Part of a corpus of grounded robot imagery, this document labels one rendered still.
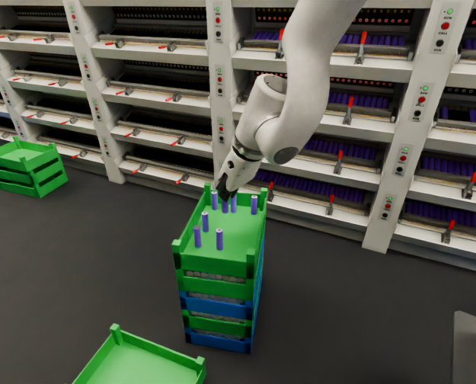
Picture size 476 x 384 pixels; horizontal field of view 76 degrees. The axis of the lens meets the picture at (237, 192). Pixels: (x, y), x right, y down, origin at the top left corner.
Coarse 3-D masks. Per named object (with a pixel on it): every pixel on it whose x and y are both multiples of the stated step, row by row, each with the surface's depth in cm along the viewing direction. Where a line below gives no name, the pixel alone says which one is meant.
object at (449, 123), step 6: (438, 120) 100; (444, 120) 99; (450, 120) 99; (456, 120) 98; (444, 126) 99; (450, 126) 99; (456, 126) 98; (462, 126) 97; (468, 126) 97; (474, 126) 96; (462, 132) 97
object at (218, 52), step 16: (208, 0) 106; (224, 0) 104; (208, 16) 108; (224, 16) 106; (240, 16) 112; (208, 32) 111; (224, 32) 109; (208, 48) 114; (224, 48) 112; (224, 64) 115; (240, 80) 124; (224, 112) 125; (224, 144) 132
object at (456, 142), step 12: (444, 96) 106; (456, 96) 104; (468, 96) 102; (432, 120) 96; (432, 132) 100; (444, 132) 99; (456, 132) 98; (432, 144) 100; (444, 144) 98; (456, 144) 97; (468, 144) 95
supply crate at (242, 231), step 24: (240, 192) 96; (264, 192) 93; (192, 216) 86; (216, 216) 94; (240, 216) 94; (264, 216) 93; (192, 240) 85; (240, 240) 85; (192, 264) 74; (216, 264) 73; (240, 264) 71
